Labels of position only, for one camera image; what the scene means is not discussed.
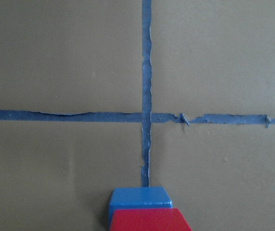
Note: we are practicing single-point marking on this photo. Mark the red block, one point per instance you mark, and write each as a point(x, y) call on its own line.
point(154, 219)

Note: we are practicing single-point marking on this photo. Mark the blue block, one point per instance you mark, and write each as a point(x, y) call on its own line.
point(138, 198)

